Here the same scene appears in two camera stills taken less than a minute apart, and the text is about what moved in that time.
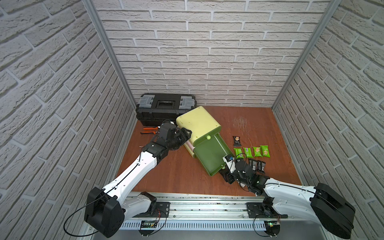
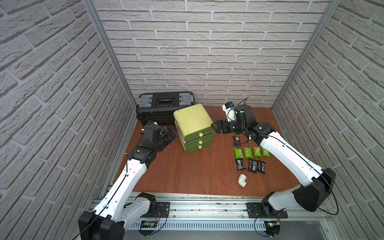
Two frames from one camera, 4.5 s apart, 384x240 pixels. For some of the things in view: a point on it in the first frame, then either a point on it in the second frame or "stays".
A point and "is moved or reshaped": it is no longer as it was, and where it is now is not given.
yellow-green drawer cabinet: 202,125 is moved or reshaped
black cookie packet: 253,163 stays
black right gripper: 226,175 → 224,122
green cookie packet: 265,151 stays
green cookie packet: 248,152 stays
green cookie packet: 238,152 stays
